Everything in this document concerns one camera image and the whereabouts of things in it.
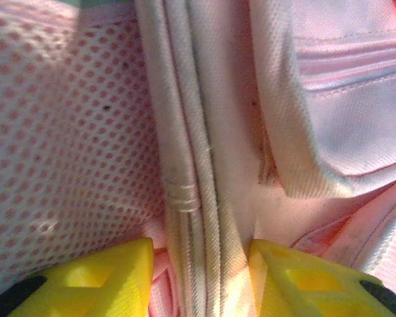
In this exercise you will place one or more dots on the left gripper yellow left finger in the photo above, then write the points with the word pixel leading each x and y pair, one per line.
pixel 102 290

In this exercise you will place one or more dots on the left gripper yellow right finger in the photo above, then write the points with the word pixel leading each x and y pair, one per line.
pixel 300 290

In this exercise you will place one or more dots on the pink student backpack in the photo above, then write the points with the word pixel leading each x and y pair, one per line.
pixel 217 99

